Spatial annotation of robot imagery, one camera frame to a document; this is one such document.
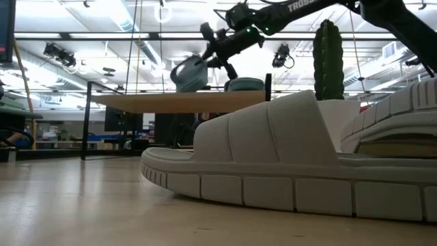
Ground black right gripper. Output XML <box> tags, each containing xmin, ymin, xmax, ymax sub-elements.
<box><xmin>201</xmin><ymin>22</ymin><xmax>266</xmax><ymax>81</ymax></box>

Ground green rubber slide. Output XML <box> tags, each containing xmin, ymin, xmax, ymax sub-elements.
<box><xmin>169</xmin><ymin>54</ymin><xmax>209</xmax><ymax>94</ymax></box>
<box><xmin>225</xmin><ymin>77</ymin><xmax>266</xmax><ymax>92</ymax></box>

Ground wooden shelf with black legs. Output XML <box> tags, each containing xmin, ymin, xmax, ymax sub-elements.
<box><xmin>81</xmin><ymin>73</ymin><xmax>272</xmax><ymax>161</ymax></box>

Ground grey rubber slide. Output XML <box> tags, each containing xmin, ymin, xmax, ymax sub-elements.
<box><xmin>340</xmin><ymin>77</ymin><xmax>437</xmax><ymax>159</ymax></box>
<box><xmin>141</xmin><ymin>90</ymin><xmax>437</xmax><ymax>223</ymax></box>

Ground black partition panels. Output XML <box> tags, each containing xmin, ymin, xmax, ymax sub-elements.
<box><xmin>154</xmin><ymin>112</ymin><xmax>202</xmax><ymax>148</ymax></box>

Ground green cactus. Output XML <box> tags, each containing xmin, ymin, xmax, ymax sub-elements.
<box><xmin>312</xmin><ymin>19</ymin><xmax>345</xmax><ymax>102</ymax></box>

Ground computer monitor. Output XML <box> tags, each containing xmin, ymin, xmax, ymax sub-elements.
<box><xmin>0</xmin><ymin>0</ymin><xmax>17</xmax><ymax>64</ymax></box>

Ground black hanging camera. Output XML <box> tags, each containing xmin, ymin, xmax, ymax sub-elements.
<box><xmin>272</xmin><ymin>43</ymin><xmax>295</xmax><ymax>69</ymax></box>

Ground yellow hanging cable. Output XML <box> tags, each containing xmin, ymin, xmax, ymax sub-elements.
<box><xmin>348</xmin><ymin>10</ymin><xmax>365</xmax><ymax>94</ymax></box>

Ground black ceiling camera cluster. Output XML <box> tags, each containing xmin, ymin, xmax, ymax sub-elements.
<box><xmin>43</xmin><ymin>42</ymin><xmax>78</xmax><ymax>68</ymax></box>

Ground black aluminium table frame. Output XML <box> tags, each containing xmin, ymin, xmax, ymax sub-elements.
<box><xmin>0</xmin><ymin>146</ymin><xmax>144</xmax><ymax>163</ymax></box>

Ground yellow orange cable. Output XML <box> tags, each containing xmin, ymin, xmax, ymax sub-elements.
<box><xmin>12</xmin><ymin>39</ymin><xmax>37</xmax><ymax>151</ymax></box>

